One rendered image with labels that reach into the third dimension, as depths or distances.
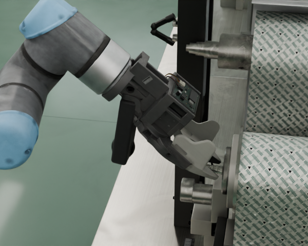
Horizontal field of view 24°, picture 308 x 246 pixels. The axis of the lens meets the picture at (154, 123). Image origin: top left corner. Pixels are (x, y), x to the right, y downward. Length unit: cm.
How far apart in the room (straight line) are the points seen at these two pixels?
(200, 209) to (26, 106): 40
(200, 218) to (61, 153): 226
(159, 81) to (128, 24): 372
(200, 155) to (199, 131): 6
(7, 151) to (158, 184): 80
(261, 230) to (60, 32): 42
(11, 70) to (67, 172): 228
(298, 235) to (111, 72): 37
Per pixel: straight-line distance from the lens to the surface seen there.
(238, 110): 197
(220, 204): 117
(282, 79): 122
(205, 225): 120
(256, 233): 110
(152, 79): 101
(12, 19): 489
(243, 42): 126
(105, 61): 100
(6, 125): 90
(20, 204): 312
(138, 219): 157
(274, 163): 105
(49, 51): 100
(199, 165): 105
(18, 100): 95
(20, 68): 103
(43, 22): 99
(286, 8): 136
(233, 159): 106
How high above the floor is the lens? 189
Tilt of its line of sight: 32 degrees down
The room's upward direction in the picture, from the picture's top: straight up
